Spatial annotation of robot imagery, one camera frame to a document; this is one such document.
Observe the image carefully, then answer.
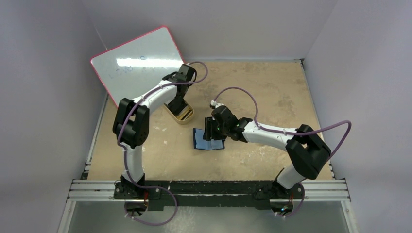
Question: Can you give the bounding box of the beige oval card tray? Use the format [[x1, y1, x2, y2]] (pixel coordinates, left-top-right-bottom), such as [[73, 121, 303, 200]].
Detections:
[[164, 100, 194, 125]]

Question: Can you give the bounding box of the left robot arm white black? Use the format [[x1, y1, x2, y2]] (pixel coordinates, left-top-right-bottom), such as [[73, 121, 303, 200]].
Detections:
[[112, 64, 197, 199]]

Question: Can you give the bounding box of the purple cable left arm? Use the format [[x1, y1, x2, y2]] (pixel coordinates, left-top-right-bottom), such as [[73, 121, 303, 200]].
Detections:
[[116, 61, 208, 227]]

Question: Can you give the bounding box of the whiteboard with pink frame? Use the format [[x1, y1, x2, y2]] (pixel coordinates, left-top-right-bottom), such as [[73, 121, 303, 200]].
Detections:
[[90, 26, 184, 105]]

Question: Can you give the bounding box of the aluminium rail frame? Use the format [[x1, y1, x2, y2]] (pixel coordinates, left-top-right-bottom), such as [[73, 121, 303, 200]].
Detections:
[[68, 180, 351, 201]]

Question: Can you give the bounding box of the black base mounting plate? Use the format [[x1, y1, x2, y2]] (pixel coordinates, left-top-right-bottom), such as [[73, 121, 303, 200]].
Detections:
[[113, 180, 304, 213]]

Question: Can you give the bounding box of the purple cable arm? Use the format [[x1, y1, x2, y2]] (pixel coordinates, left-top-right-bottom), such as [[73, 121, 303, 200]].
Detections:
[[116, 61, 208, 227], [213, 86, 352, 219]]

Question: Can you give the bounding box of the blue leather card holder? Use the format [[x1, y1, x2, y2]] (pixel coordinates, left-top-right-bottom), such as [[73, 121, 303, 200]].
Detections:
[[192, 128, 225, 151]]

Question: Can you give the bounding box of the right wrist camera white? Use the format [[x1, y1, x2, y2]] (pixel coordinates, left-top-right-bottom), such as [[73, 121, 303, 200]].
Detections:
[[209, 100, 224, 109]]

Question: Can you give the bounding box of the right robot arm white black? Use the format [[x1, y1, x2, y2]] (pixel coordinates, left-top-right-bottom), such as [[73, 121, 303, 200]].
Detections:
[[203, 105, 332, 198]]

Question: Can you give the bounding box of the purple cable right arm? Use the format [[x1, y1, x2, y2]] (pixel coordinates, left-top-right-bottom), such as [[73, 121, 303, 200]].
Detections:
[[213, 86, 352, 219]]

